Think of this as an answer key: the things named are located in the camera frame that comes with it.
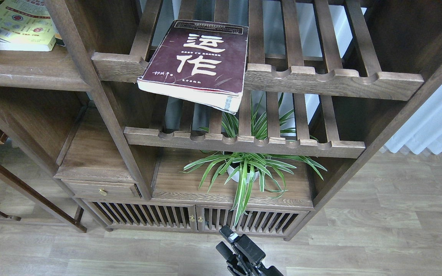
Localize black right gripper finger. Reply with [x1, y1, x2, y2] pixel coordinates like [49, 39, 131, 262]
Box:
[216, 242, 244, 269]
[219, 225, 266, 264]

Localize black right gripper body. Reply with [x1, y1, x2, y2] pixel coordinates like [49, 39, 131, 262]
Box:
[226, 258, 283, 276]

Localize green spider plant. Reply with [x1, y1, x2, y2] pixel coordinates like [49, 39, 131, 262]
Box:
[181, 99, 327, 224]

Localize white plant pot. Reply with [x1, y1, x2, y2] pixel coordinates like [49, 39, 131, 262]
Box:
[227, 163, 259, 183]

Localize upright book top left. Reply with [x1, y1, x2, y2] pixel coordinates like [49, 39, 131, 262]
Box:
[51, 21, 66, 47]

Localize white curtain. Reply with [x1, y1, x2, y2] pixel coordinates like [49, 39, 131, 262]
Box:
[380, 85, 442, 155]

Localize maroon book white characters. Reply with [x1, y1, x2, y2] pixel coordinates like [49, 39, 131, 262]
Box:
[137, 20, 248, 115]

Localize dark wooden bookshelf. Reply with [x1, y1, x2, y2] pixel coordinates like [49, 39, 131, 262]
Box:
[0, 0, 442, 241]

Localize brass drawer knob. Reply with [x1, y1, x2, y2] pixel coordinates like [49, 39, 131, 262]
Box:
[98, 189, 108, 196]

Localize small colourful cover book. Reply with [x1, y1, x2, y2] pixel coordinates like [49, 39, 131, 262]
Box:
[0, 0, 56, 52]

